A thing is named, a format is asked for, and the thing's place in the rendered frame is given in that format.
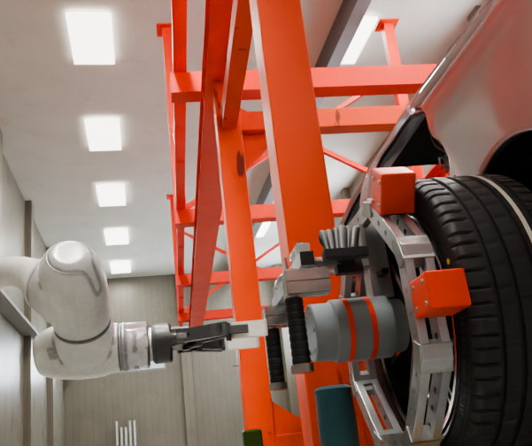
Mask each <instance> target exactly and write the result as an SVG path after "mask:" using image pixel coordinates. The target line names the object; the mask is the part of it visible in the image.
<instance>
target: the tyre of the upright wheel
mask: <svg viewBox="0 0 532 446"><path fill-rule="evenodd" d="M476 176H481V177H483V178H486V179H488V180H490V181H492V182H494V183H495V184H497V185H498V186H499V187H500V188H501V189H502V190H504V192H505V193H506V194H507V195H508V196H509V197H511V199H512V200H513V201H514V203H515V204H516V205H517V207H518V208H519V210H520V212H521V213H522V215H523V217H524V218H525V220H526V221H527V223H528V225H529V227H530V229H531V231H532V192H531V191H530V190H529V189H528V188H526V187H525V186H524V185H522V184H521V183H519V182H517V181H516V180H513V179H511V178H509V177H506V176H504V175H498V174H481V175H476ZM411 215H413V216H414V217H415V218H416V219H418V220H419V221H420V223H421V224H422V225H423V226H424V227H425V228H426V229H427V231H428V233H429V235H430V236H431V238H432V240H433V242H434V244H435V246H436V249H437V251H438V253H439V256H440V258H441V260H442V263H443V267H444V269H455V268H463V269H464V270H465V274H466V282H467V286H468V290H469V294H470V298H471V303H472V304H471V306H469V307H467V308H466V309H464V310H462V311H460V312H458V313H456V314H455V318H456V324H457V332H458V342H459V383H458V392H457V398H456V403H455V407H454V411H453V414H452V417H451V422H450V424H449V426H448V427H447V429H446V431H445V432H444V434H443V435H442V437H443V439H442V441H441V442H440V446H532V242H531V241H530V238H529V236H528V233H527V231H526V229H525V227H524V226H523V224H522V222H521V220H520V218H519V216H518V214H517V213H516V211H515V210H514V208H513V207H512V206H511V205H510V203H509V202H508V201H507V200H506V199H505V197H504V196H503V195H502V194H501V193H500V192H499V191H498V190H497V189H496V188H495V187H494V186H492V185H491V184H490V183H488V182H487V181H485V180H482V179H480V178H478V177H475V176H469V175H466V176H451V177H435V178H420V179H416V180H415V202H414V213H411ZM374 365H375V370H376V372H377V377H378V380H379V383H380V386H381V388H382V391H383V393H384V395H385V396H386V398H387V400H388V402H389V405H390V407H391V409H392V411H393V412H394V414H395V416H396V418H397V422H398V424H399V426H400V427H401V429H402V430H403V431H405V423H406V422H405V420H404V419H403V417H402V416H401V414H400V412H399V410H398V408H397V406H396V404H395V401H394V399H393V396H392V395H391V392H390V390H389V385H388V382H387V379H386V376H385V372H384V370H383V366H382V359H381V358H378V359H374Z"/></svg>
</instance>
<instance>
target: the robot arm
mask: <svg viewBox="0 0 532 446"><path fill-rule="evenodd" d="M9 286H13V287H16V288H19V289H21V290H23V291H24V296H25V300H26V302H27V304H28V305H29V306H31V307H32V308H33V309H34V310H36V311H37V312H38V313H39V314H40V315H41V316H42V317H43V318H44V319H45V320H46V322H48V323H50V324H52V327H49V328H47V329H45V330H43V331H42V332H41V333H40V334H38V335H37V336H36V337H35V339H34V342H33V358H34V362H35V367H36V370H37V371H38V373H39V374H40V375H41V376H44V377H48V378H52V379H59V380H85V379H92V378H98V377H103V376H106V375H109V374H111V373H116V372H121V371H124V372H126V371H130V370H137V369H142V368H150V362H151V361H153V362H154V363H156V364H164V363H171V362H173V350H177V353H179V354H181V353H192V352H222V351H223V350H241V349H251V348H259V347H260V346H259V336H268V332H267V323H266V319H260V320H249V321H239V322H229V323H227V321H222V322H217V323H212V324H207V325H202V326H197V327H188V328H178V329H176V334H172V332H171V325H170V324H169V323H161V324H153V326H151V327H149V325H148V322H147V321H139V322H128V323H125V322H122V323H113V322H112V319H111V314H110V309H111V299H110V292H109V288H108V283H107V279H106V276H105V272H104V268H103V266H102V264H101V262H100V260H99V258H98V256H97V255H96V253H95V252H94V251H93V250H92V249H91V248H90V247H89V246H87V245H86V244H84V243H81V242H75V241H65V242H59V243H57V244H55V245H53V246H51V247H50V248H49V249H48V250H47V251H46V252H45V254H44V255H43V256H42V258H40V259H36V258H26V257H17V256H12V257H4V258H0V289H2V288H5V287H9Z"/></svg>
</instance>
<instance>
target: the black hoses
mask: <svg viewBox="0 0 532 446"><path fill-rule="evenodd" d="M359 233H360V228H359V227H358V226H354V227H353V228H351V227H346V226H345V225H343V224H342V225H339V226H338V227H334V228H333V230H331V229H327V230H326V231H325V230H320V231H319V241H320V244H321V246H322V247H323V248H324V250H323V251H322V253H321V254H322V260H323V262H328V261H337V262H338V263H339V264H340V265H336V267H335V276H341V275H353V274H361V273H362V272H363V271H364V268H363V263H357V262H356V261H355V259H362V258H367V256H368V255H369V251H368V247H367V246H358V245H359ZM388 273H389V268H388V267H387V268H382V269H381V270H380V271H378V272H377V277H378V278H381V277H385V276H386V275H387V274H388Z"/></svg>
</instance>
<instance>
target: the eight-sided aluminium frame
mask: <svg viewBox="0 0 532 446"><path fill-rule="evenodd" d="M371 223H372V224H373V225H374V227H375V228H376V230H377V231H378V232H379V234H380V235H381V237H382V238H383V240H384V241H385V242H386V243H387V244H388V246H389V248H390V249H391V251H392V252H393V253H394V255H395V257H396V260H397V264H398V268H399V273H400V278H401V283H402V288H403V293H404V298H405V307H406V312H407V317H408V322H409V327H410V332H411V337H412V348H413V369H412V381H411V388H410V395H409V403H408V410H407V416H406V423H405V431H403V430H402V429H401V427H400V426H399V424H398V422H397V418H396V416H395V414H394V412H393V411H392V409H391V407H390V405H389V402H388V400H387V398H386V396H385V395H384V393H383V391H382V388H381V386H380V383H379V380H378V377H377V374H376V371H375V365H374V360H373V359H371V360H363V362H364V368H365V371H360V370H359V362H358V361H351V362H348V366H349V372H350V378H349V380H350V384H351V389H352V393H353V396H354V397H356V400H357V402H358V404H359V408H360V410H361V412H362V414H363V416H364V419H365V421H366V424H367V426H368V428H369V431H370V433H371V435H372V437H373V439H374V446H440V442H441V441H442V439H443V437H442V431H443V421H444V414H445V409H446V404H447V398H448V393H449V386H450V381H451V372H452V371H454V365H453V359H454V356H453V343H452V341H451V339H450V335H449V330H448V326H447V321H446V317H445V316H443V317H434V318H428V319H429V324H430V328H431V333H432V338H433V339H428V332H427V327H426V322H425V319H417V318H416V317H415V312H414V308H413V302H412V294H411V289H410V283H411V282H412V281H413V280H415V279H416V278H417V276H416V271H415V268H416V267H419V269H420V274H423V273H424V272H426V271H433V270H436V264H435V260H434V259H435V256H436V255H435V253H434V251H433V249H432V247H431V242H430V241H429V239H428V236H427V235H424V234H423V233H422V232H421V231H420V229H419V228H418V227H417V226H416V225H415V223H414V222H413V221H412V220H411V219H410V217H409V216H408V215H407V214H398V215H384V216H382V215H381V214H379V213H378V212H377V211H376V210H374V209H373V208H372V207H371V198H367V200H366V201H365V202H363V203H362V206H361V207H360V209H359V211H358V212H357V213H356V215H355V216H354V218H353V219H352V220H351V222H350V224H349V225H348V226H347V227H351V228H353V227H354V226H358V225H359V224H361V226H363V227H368V226H369V225H370V224H371ZM351 282H352V275H341V287H340V296H339V299H342V298H355V297H363V296H366V285H365V280H364V274H362V275H361V276H356V287H355V294H352V293H351ZM431 373H432V380H431V386H430V392H429V399H428V409H427V416H426V422H425V425H423V423H424V417H425V410H426V404H427V398H428V386H429V380H430V374H431ZM369 396H371V397H372V398H373V400H374V404H375V406H376V408H377V410H378V412H379V414H380V416H381V418H382V421H383V423H384V426H385V427H386V430H383V428H382V424H381V422H380V421H379V418H378V416H377V414H376V412H375V410H374V407H373V405H372V403H371V401H370V398H369Z"/></svg>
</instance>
